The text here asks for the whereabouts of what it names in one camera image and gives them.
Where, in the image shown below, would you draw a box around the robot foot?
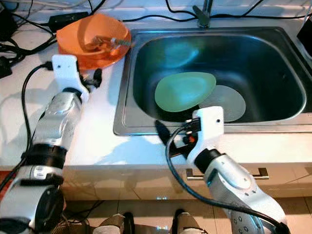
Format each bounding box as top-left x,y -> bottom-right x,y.
171,210 -> 208,234
95,214 -> 130,234

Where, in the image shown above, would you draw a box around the long black power cable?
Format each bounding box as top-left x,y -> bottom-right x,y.
89,15 -> 312,22

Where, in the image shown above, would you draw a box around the black box device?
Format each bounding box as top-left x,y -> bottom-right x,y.
297,15 -> 312,54

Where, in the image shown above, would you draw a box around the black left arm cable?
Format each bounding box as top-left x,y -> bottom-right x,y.
0,62 -> 53,195

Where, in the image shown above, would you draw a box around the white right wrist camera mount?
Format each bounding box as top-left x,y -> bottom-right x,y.
185,106 -> 224,164

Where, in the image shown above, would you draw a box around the golden metal spoon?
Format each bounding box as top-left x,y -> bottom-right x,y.
85,37 -> 133,52

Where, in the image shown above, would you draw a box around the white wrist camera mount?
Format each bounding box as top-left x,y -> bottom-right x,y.
185,106 -> 224,164
52,55 -> 91,100

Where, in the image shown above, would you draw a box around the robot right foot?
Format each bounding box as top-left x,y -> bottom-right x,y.
171,210 -> 208,234

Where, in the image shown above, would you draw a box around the stainless steel sink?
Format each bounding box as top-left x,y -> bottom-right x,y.
113,27 -> 312,136

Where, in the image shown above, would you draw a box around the orange plastic bowl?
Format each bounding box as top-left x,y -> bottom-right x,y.
56,13 -> 132,70

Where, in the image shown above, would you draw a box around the long metal drawer handle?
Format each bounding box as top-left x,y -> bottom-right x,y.
186,167 -> 270,181

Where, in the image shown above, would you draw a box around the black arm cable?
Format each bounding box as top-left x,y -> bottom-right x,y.
0,62 -> 53,195
165,122 -> 291,234

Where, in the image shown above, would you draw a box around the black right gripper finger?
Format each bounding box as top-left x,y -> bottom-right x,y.
155,120 -> 180,149

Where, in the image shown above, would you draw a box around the green plastic plate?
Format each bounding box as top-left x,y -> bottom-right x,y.
155,72 -> 216,113

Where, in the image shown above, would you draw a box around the pale grey round plate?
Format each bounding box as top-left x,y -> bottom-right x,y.
197,85 -> 247,122

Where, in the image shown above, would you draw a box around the black electronic device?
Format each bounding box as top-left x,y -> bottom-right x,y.
0,7 -> 18,42

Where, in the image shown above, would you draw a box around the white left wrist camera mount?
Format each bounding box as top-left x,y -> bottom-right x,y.
52,55 -> 91,100

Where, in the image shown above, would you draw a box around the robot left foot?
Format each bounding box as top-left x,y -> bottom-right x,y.
95,214 -> 130,234

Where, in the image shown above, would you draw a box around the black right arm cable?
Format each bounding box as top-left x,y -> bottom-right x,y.
165,122 -> 291,234

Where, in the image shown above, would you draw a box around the orange plastic bag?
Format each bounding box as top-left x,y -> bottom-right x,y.
0,172 -> 9,200

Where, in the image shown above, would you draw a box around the black power strip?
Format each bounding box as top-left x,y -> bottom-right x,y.
0,56 -> 13,78

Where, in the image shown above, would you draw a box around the black power adapter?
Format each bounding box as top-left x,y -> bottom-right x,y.
49,11 -> 89,27

